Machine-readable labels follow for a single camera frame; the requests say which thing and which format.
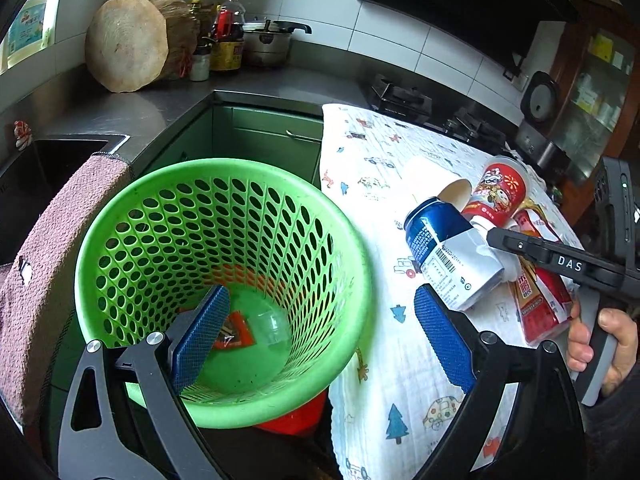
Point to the red orange wrapper in basket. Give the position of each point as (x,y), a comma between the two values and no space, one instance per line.
(235,333)

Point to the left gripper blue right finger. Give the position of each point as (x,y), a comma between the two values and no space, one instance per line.
(543,439)

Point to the round wooden chopping block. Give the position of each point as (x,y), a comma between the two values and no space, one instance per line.
(130,44)

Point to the red snack tube can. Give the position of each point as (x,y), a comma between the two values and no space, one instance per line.
(502,188)

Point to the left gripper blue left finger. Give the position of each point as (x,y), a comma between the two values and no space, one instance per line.
(123,416)

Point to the dark oil bottle yellow label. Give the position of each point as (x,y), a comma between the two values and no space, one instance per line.
(228,37)

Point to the person's right hand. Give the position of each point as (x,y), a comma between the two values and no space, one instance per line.
(614,322)

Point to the green plastic waste basket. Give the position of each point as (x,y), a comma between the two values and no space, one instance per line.
(295,268)

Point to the pink towel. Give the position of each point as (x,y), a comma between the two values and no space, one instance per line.
(37,288)

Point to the black gas stove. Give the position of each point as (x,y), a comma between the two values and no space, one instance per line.
(444,111)

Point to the black rice cooker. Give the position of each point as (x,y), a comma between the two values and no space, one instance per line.
(540,101)

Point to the white patterned table cloth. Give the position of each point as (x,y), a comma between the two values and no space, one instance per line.
(393,402)

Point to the white paper cup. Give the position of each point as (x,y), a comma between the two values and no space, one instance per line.
(457,193)

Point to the wooden glass cabinet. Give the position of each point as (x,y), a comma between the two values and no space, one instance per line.
(597,71)

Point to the blue and white carton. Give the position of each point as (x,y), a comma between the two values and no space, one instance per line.
(452,255)

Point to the green cabinet door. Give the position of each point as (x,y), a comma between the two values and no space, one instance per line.
(287,141)

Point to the red snack wrapper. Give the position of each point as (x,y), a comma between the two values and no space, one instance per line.
(542,299)

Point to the red stool under basket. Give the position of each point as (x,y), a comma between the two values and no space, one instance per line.
(301,422)

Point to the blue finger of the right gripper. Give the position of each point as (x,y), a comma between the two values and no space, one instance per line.
(610,278)

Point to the steel pressure cooker pot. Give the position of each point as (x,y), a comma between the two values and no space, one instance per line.
(267,43)

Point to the detergent bottle on windowsill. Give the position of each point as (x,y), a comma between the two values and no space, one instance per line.
(25,35)

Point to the small white jar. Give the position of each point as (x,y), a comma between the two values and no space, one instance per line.
(199,70)

